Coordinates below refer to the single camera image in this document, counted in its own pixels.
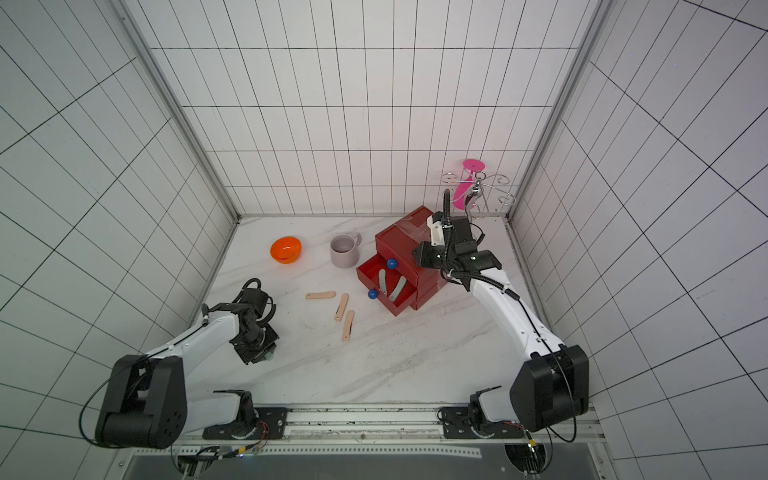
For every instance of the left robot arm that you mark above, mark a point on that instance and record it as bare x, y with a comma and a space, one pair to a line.
146, 404

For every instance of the mauve mug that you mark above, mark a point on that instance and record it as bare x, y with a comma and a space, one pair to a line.
344, 250

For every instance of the peach knife middle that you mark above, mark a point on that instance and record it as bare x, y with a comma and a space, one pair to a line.
342, 306

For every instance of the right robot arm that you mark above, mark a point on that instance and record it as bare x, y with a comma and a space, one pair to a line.
551, 383

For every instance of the peach knife right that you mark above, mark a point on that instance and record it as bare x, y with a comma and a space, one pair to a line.
347, 325

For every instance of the orange bowl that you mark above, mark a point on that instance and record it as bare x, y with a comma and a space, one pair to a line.
286, 250

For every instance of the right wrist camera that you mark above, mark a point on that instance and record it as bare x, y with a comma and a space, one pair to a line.
438, 228

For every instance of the aluminium rail frame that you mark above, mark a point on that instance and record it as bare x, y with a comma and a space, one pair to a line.
374, 429

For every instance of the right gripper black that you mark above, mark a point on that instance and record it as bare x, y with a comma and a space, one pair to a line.
455, 234

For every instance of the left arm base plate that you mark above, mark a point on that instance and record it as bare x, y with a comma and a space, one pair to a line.
258, 423

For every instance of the peach knife horizontal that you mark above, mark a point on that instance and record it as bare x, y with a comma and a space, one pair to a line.
320, 295

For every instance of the pink hourglass stand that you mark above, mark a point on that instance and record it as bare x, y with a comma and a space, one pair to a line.
468, 185

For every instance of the silver wire rack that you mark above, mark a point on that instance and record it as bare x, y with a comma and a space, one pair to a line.
496, 194

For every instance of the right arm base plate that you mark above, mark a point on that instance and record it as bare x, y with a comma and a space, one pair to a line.
469, 423

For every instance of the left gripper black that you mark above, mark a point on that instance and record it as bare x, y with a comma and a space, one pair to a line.
254, 358

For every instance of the peach knife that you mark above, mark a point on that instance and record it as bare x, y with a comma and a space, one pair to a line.
342, 306
347, 325

